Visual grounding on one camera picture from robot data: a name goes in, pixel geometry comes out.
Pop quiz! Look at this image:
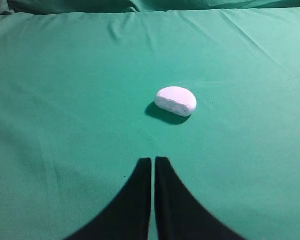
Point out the white earphone case body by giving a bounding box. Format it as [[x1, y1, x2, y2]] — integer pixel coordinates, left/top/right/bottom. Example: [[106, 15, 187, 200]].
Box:
[[154, 86, 197, 118]]

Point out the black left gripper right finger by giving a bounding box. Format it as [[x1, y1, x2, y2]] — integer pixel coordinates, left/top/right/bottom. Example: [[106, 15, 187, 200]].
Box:
[[154, 157, 243, 240]]

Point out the green table cloth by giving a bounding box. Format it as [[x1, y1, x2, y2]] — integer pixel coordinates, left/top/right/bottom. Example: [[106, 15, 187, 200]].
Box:
[[0, 7, 300, 240]]

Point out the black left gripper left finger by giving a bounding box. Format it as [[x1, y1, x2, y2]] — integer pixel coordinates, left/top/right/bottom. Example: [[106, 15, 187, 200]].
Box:
[[67, 158, 152, 240]]

